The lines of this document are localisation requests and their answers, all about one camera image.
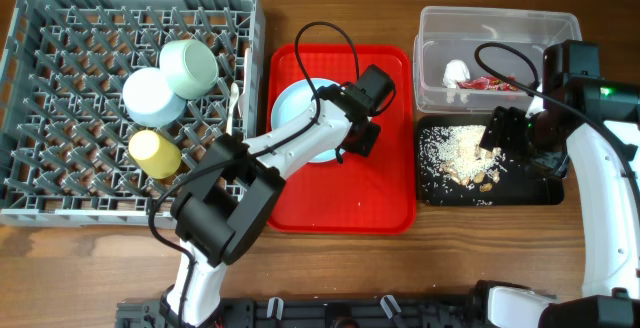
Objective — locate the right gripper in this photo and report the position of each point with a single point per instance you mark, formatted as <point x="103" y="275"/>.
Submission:
<point x="501" y="129"/>

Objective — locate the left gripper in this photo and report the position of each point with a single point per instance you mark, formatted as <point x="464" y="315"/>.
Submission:
<point x="365" y="147"/>

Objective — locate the red snack wrapper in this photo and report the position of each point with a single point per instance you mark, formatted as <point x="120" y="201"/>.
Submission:
<point x="486" y="83"/>

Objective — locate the rice and food scraps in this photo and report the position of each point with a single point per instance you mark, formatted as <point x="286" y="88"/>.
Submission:
<point x="454" y="169"/>

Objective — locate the light blue plate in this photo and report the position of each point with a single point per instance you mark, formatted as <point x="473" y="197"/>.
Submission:
<point x="293" y="101"/>

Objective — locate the white napkin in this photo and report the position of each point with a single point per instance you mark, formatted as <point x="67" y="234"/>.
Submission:
<point x="456" y="72"/>

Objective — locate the white plastic spoon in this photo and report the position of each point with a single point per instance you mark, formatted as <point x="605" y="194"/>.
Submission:
<point x="232" y="103"/>

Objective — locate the green bowl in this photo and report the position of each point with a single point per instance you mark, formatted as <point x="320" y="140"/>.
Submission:
<point x="189" y="68"/>

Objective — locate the yellow plastic cup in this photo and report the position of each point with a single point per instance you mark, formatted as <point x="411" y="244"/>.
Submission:
<point x="154" y="154"/>

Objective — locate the light blue saucer bowl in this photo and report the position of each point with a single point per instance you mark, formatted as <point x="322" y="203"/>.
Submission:
<point x="148" y="99"/>

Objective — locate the white plastic fork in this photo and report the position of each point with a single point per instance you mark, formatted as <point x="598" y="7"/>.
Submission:
<point x="242" y="103"/>

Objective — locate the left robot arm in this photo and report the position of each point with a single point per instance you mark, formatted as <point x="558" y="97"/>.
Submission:
<point x="225" y="202"/>

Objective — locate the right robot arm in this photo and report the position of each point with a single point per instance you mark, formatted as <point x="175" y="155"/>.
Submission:
<point x="594" y="123"/>

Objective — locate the black waste tray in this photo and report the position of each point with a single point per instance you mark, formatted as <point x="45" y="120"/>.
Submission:
<point x="518" y="185"/>

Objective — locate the grey dishwasher rack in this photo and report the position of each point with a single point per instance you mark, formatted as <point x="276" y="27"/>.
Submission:
<point x="64" y="125"/>

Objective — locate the red plastic tray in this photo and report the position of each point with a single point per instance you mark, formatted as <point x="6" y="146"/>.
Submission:
<point x="362" y="195"/>

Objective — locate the clear plastic bin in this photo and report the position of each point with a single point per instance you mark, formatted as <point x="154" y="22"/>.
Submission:
<point x="453" y="33"/>

